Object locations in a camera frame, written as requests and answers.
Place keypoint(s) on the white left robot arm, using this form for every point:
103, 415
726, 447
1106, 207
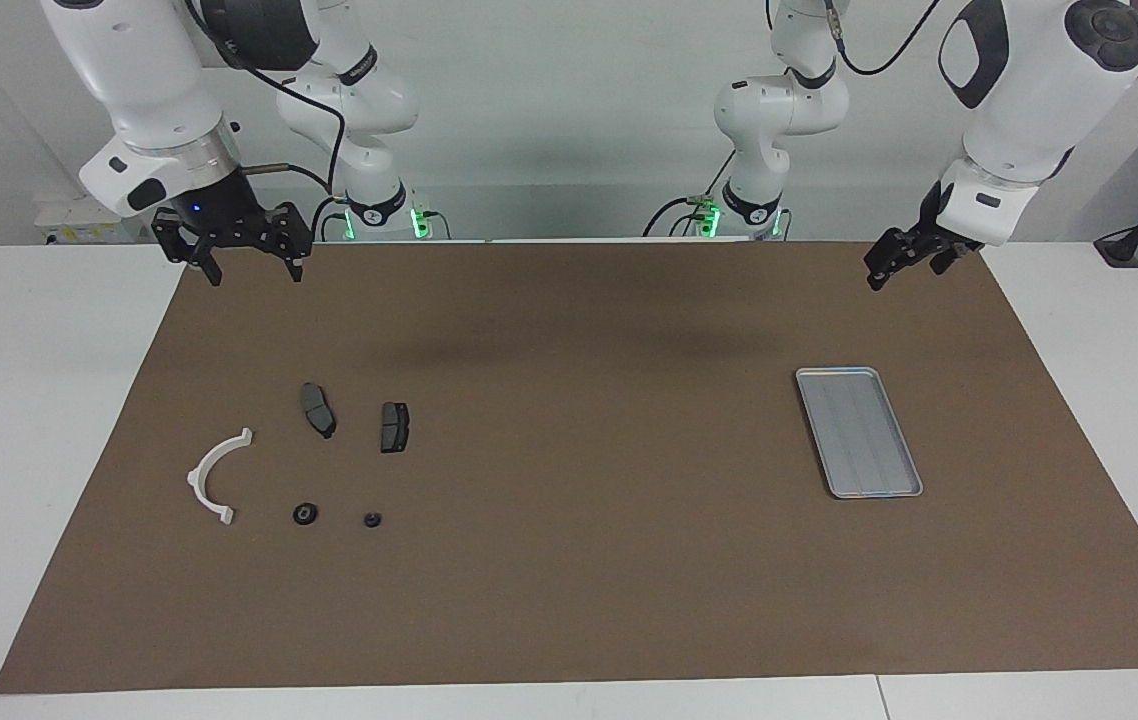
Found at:
1019, 90

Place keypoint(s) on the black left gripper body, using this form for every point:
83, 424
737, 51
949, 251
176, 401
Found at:
929, 240

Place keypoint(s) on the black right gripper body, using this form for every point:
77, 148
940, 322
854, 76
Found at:
219, 215

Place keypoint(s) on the white curved plastic bracket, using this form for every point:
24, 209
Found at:
201, 470

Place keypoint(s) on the white power box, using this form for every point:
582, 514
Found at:
84, 220

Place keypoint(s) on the curved dark brake pad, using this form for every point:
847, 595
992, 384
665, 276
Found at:
317, 408

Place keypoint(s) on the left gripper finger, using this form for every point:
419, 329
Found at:
884, 260
945, 263

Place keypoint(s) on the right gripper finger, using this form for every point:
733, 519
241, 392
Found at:
294, 265
211, 266

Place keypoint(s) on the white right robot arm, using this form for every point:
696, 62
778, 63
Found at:
149, 80

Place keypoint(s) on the brown table mat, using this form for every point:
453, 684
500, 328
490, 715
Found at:
589, 580

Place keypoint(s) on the silver metal tray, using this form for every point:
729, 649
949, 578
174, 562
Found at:
859, 432

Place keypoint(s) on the rectangular dark brake pad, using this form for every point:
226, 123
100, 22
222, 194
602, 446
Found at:
394, 427

